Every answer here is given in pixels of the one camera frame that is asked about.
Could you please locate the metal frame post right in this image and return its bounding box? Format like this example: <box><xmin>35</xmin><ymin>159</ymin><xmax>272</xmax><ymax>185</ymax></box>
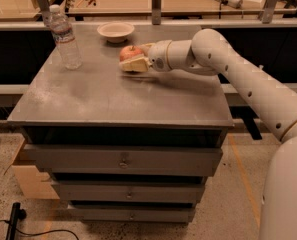
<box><xmin>258</xmin><ymin>0</ymin><xmax>279</xmax><ymax>24</ymax></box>

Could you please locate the top grey drawer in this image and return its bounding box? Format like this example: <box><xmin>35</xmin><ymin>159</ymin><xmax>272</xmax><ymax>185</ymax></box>
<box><xmin>23</xmin><ymin>144</ymin><xmax>222</xmax><ymax>176</ymax></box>

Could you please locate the metal frame post left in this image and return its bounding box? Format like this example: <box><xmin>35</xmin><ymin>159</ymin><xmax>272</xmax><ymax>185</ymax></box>
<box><xmin>37</xmin><ymin>0</ymin><xmax>50</xmax><ymax>27</ymax></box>

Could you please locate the clear plastic water bottle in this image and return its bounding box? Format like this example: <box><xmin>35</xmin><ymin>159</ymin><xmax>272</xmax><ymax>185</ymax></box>
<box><xmin>49</xmin><ymin>4</ymin><xmax>82</xmax><ymax>70</ymax></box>

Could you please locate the black power strip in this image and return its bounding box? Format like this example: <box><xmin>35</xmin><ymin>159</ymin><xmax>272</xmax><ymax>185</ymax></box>
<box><xmin>5</xmin><ymin>202</ymin><xmax>27</xmax><ymax>240</ymax></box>

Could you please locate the red apple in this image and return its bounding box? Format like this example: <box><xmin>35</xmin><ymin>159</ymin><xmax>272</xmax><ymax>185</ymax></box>
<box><xmin>119</xmin><ymin>45</ymin><xmax>144</xmax><ymax>62</ymax></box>

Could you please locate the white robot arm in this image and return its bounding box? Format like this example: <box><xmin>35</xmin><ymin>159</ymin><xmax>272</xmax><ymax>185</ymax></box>
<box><xmin>119</xmin><ymin>29</ymin><xmax>297</xmax><ymax>240</ymax></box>

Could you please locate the cardboard box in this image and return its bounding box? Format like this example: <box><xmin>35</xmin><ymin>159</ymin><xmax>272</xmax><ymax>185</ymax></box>
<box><xmin>3</xmin><ymin>137</ymin><xmax>60</xmax><ymax>200</ymax></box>

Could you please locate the metal frame post centre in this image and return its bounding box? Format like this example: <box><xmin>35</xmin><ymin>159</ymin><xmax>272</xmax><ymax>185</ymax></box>
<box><xmin>151</xmin><ymin>0</ymin><xmax>161</xmax><ymax>25</ymax></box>

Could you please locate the black floor cable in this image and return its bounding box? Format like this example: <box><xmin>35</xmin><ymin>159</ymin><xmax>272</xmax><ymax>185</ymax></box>
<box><xmin>0</xmin><ymin>219</ymin><xmax>80</xmax><ymax>240</ymax></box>

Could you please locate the middle grey drawer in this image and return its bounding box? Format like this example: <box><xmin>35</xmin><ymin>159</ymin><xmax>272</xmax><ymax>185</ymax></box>
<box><xmin>51</xmin><ymin>181</ymin><xmax>204</xmax><ymax>203</ymax></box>

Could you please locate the metal frame post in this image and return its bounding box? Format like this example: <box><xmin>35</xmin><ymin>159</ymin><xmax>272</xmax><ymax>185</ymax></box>
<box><xmin>151</xmin><ymin>0</ymin><xmax>161</xmax><ymax>25</ymax></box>
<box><xmin>37</xmin><ymin>0</ymin><xmax>50</xmax><ymax>27</ymax></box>
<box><xmin>258</xmin><ymin>0</ymin><xmax>279</xmax><ymax>24</ymax></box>

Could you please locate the white paper bowl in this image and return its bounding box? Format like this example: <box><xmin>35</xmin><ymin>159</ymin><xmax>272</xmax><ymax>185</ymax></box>
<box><xmin>97</xmin><ymin>21</ymin><xmax>135</xmax><ymax>43</ymax></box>

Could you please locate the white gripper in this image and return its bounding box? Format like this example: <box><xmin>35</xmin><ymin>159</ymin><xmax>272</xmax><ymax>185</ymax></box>
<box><xmin>119</xmin><ymin>40</ymin><xmax>171</xmax><ymax>72</ymax></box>

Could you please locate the bottom grey drawer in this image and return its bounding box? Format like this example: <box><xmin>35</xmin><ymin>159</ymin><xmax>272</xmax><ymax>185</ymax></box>
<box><xmin>67</xmin><ymin>205</ymin><xmax>195</xmax><ymax>223</ymax></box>

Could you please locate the grey drawer cabinet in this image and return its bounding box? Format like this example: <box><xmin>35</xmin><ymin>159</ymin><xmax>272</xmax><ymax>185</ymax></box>
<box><xmin>7</xmin><ymin>23</ymin><xmax>235</xmax><ymax>224</ymax></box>

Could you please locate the grey drawer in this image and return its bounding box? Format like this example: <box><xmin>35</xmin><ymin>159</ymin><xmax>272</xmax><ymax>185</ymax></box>
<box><xmin>51</xmin><ymin>181</ymin><xmax>204</xmax><ymax>203</ymax></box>
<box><xmin>67</xmin><ymin>205</ymin><xmax>195</xmax><ymax>223</ymax></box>
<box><xmin>23</xmin><ymin>144</ymin><xmax>222</xmax><ymax>176</ymax></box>

